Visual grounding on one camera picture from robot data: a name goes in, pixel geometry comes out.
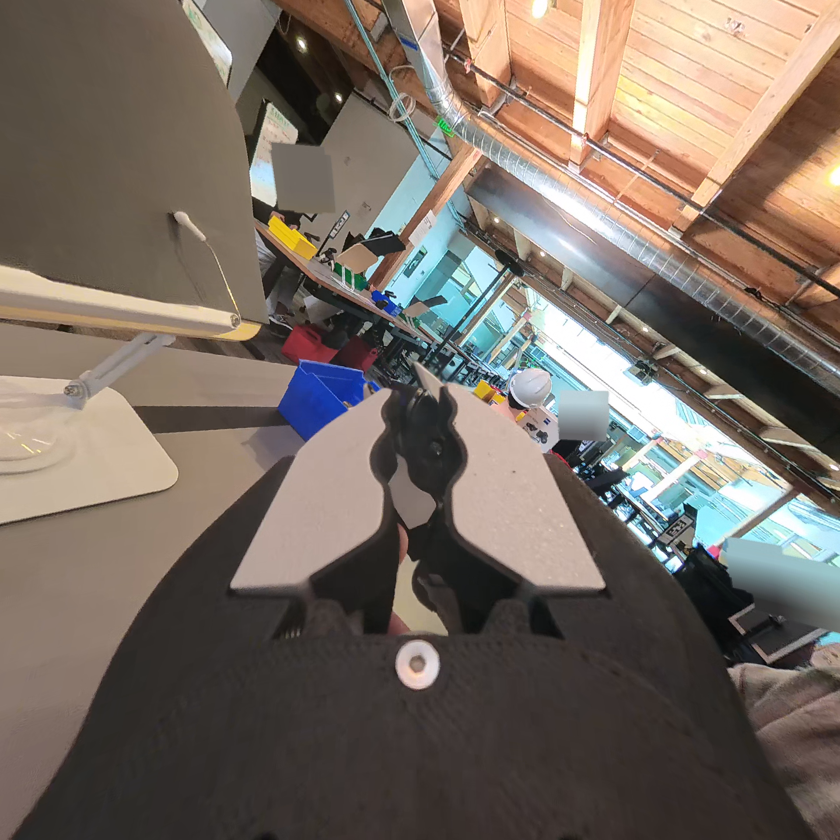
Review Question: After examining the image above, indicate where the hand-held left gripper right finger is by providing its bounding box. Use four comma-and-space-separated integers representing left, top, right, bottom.
420, 385, 607, 602

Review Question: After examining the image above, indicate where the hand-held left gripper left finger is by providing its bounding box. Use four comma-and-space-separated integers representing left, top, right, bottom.
230, 390, 401, 602

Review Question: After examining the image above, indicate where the blue plastic bin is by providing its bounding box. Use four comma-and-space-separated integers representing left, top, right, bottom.
279, 361, 382, 441

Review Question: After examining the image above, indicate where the white hard hat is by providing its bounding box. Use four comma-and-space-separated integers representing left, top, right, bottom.
510, 369, 555, 410

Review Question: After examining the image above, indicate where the red bucket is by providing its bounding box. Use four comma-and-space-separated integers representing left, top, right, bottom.
283, 325, 337, 364
335, 339, 382, 375

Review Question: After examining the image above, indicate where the long wooden workbench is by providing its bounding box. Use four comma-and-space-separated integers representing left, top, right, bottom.
256, 224, 434, 349

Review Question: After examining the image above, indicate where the yellow plastic bin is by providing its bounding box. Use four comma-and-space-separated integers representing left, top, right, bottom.
269, 217, 319, 259

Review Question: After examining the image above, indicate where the black backdrop board stand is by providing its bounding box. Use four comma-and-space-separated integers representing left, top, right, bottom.
0, 0, 270, 342

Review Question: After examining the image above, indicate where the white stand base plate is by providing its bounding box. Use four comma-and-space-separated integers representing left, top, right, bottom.
0, 374, 179, 526

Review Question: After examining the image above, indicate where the thin white wire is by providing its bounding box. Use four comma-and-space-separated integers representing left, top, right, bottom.
175, 213, 245, 322

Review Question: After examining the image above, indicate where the silver ceiling duct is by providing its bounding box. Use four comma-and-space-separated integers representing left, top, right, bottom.
381, 0, 840, 388

